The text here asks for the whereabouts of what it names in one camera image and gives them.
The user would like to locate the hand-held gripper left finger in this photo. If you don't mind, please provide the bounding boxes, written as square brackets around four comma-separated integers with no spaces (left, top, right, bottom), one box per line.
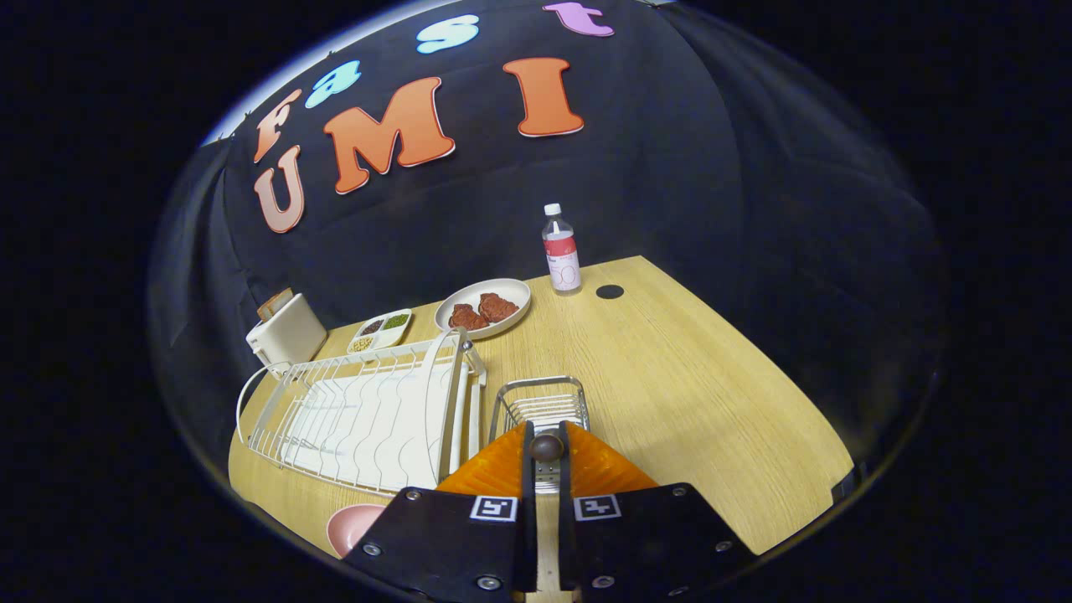
[345,421,537,600]

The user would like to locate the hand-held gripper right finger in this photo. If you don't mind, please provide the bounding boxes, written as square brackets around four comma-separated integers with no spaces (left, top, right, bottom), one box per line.
[557,421,759,600]

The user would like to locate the wooden handled spoon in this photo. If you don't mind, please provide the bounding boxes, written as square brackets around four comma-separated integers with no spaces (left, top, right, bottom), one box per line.
[529,431,567,497]

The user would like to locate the metal wire basket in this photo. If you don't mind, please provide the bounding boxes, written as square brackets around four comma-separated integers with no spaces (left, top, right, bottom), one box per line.
[488,375,590,445]

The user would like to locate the pink plate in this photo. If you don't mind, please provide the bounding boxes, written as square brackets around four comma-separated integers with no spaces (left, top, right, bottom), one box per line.
[327,503,388,559]

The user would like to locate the white dish rack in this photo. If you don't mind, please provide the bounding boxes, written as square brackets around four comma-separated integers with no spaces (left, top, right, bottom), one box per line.
[236,328,488,497]

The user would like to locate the white plate with meat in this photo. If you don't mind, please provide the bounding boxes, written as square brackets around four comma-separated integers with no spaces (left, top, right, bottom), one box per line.
[434,278,533,340]

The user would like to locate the white divided tray with beans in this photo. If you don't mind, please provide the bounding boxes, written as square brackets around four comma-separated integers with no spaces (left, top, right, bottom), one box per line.
[347,309,414,355]

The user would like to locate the clear bottle with red label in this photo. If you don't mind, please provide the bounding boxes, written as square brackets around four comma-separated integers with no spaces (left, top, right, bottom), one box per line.
[542,204,583,296]

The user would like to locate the white toaster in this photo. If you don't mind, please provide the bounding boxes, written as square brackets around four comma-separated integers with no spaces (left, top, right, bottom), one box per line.
[245,292,328,369]

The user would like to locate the toast slices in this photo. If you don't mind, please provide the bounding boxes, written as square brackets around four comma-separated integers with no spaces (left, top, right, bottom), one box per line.
[256,287,295,322]

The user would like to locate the black backdrop cloth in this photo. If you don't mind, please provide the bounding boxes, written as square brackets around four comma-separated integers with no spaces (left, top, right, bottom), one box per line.
[147,0,947,503]

